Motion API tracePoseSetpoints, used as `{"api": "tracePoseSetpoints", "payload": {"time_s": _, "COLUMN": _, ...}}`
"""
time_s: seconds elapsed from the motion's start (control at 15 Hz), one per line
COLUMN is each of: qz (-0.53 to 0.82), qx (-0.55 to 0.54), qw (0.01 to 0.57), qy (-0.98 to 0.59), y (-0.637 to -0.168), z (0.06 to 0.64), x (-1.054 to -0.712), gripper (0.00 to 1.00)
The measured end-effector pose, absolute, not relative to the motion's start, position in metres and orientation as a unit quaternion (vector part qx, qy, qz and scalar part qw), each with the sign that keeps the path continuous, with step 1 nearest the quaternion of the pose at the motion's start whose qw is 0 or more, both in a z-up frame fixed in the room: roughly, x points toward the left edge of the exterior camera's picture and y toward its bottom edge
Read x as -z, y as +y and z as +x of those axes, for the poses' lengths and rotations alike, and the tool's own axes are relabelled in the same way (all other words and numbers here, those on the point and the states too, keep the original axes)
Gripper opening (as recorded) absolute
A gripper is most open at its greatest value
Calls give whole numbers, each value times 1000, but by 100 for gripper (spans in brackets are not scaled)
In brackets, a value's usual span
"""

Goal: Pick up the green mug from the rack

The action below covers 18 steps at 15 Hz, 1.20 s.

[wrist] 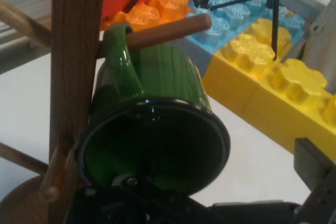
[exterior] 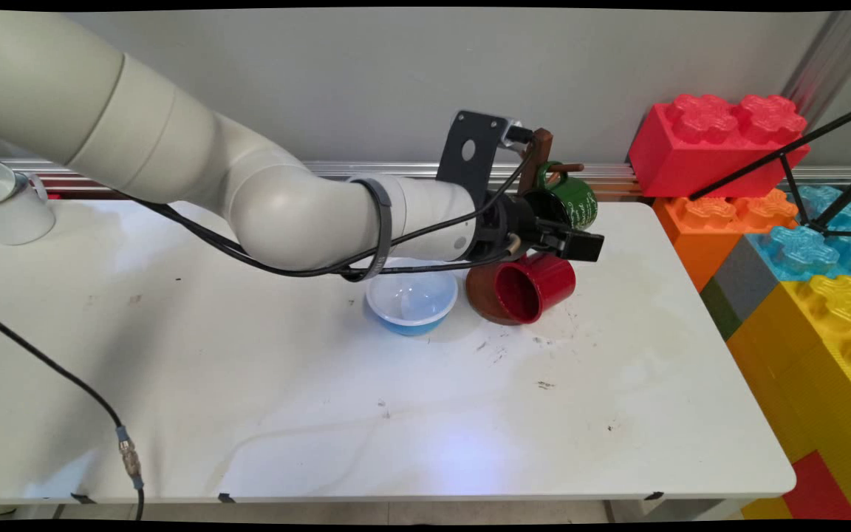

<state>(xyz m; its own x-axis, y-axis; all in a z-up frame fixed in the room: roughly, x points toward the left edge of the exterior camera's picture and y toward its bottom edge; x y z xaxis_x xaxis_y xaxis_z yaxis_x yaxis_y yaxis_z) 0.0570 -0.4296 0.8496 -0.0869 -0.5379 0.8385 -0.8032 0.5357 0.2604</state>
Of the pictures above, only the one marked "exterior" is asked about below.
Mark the white bowl with blue outside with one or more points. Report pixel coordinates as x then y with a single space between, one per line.
411 310

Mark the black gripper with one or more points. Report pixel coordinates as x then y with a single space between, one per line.
510 225

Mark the white mug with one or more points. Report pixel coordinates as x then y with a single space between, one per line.
19 222

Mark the light blue building block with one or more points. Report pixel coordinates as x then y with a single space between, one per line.
802 255

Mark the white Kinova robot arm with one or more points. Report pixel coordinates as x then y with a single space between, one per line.
137 111

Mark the small yellow building block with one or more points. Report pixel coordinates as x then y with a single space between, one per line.
765 510

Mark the grey building block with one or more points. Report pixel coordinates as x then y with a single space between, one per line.
747 284

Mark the green enamel mug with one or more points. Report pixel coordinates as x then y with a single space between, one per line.
580 203

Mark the red building block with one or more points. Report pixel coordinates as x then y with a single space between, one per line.
817 488

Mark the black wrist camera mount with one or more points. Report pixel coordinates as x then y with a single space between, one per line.
481 129

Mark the black tripod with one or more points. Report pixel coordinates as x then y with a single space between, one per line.
849 193

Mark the brown wooden mug tree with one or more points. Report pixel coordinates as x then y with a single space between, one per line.
481 295

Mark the orange building block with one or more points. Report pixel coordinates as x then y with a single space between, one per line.
699 247

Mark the big red two-stud block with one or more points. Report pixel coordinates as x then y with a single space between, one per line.
677 162

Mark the aluminium post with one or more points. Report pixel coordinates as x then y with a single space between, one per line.
832 59

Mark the red enamel mug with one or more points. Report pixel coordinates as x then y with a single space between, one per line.
551 284

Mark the aluminium rail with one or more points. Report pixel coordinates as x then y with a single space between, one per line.
411 171

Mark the dark green building block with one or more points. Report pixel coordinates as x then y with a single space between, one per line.
721 310

